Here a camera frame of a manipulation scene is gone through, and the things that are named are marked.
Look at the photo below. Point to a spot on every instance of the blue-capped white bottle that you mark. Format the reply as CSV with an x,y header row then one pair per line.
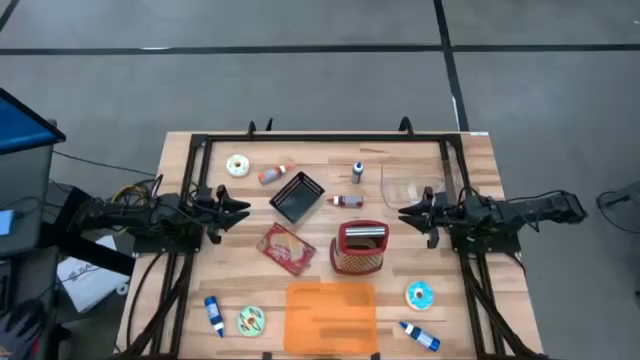
x,y
357,174

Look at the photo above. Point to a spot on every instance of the white frosted donut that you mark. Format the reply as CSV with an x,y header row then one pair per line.
x,y
244,167

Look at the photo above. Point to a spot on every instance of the blue frosted donut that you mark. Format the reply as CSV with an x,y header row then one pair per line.
x,y
426,300

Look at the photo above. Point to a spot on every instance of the green frosted donut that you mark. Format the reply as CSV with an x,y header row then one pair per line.
x,y
244,325

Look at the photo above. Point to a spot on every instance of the light blue small item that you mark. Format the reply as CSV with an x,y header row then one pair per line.
x,y
6,222

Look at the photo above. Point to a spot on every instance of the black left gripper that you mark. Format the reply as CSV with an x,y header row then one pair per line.
x,y
205,212

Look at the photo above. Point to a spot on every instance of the orange plastic tray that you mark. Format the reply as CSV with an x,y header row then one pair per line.
x,y
330,320

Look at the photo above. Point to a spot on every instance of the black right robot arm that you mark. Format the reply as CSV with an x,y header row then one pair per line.
x,y
545,205

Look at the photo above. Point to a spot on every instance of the red snack packet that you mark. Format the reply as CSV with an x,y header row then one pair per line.
x,y
286,248

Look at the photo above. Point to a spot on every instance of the clear plastic tray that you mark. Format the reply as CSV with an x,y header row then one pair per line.
x,y
400,185

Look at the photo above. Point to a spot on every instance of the person's hand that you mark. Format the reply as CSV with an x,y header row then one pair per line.
x,y
20,325

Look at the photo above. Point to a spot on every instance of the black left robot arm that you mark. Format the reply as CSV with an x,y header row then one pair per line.
x,y
150,215

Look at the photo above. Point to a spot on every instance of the red bottle orange cap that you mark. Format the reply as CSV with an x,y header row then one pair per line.
x,y
272,174

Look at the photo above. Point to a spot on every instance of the white printed paper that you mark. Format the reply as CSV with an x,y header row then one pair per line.
x,y
85,285

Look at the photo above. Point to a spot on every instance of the red bottle white cap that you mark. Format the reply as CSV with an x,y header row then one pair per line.
x,y
350,201

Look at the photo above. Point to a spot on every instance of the black equipment stand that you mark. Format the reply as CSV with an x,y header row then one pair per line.
x,y
90,252

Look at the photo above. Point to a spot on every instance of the black aluminium table frame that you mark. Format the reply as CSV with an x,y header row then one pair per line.
x,y
325,137

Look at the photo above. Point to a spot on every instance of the black slotted plastic basket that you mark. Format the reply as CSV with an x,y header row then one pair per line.
x,y
295,200

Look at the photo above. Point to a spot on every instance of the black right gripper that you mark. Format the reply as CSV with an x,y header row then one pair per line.
x,y
450,215

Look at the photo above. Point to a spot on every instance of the dark blue glue bottle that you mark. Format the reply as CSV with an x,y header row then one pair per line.
x,y
213,312
420,336

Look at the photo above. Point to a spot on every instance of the grey cabinet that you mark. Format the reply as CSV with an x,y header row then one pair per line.
x,y
27,185

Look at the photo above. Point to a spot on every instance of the black computer monitor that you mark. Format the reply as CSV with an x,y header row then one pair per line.
x,y
20,127

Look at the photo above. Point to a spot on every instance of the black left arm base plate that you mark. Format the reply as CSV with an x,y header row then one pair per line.
x,y
165,246

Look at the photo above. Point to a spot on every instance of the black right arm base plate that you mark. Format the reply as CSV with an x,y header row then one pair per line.
x,y
490,244

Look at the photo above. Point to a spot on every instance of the red mesh basket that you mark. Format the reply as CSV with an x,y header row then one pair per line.
x,y
357,262

